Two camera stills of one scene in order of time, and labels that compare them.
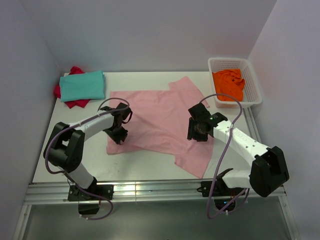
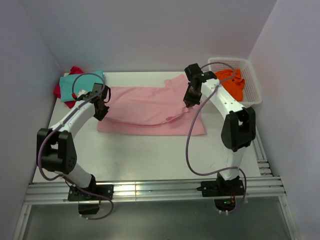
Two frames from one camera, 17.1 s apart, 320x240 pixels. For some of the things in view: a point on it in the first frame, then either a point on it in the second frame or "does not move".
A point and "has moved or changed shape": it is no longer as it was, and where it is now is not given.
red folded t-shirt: (82, 103) does not move
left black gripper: (122, 136) → (101, 116)
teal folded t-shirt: (90, 86) does not move
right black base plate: (221, 189) does not move
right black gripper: (191, 133) → (190, 101)
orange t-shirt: (229, 82) does not move
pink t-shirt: (159, 122) has moved or changed shape
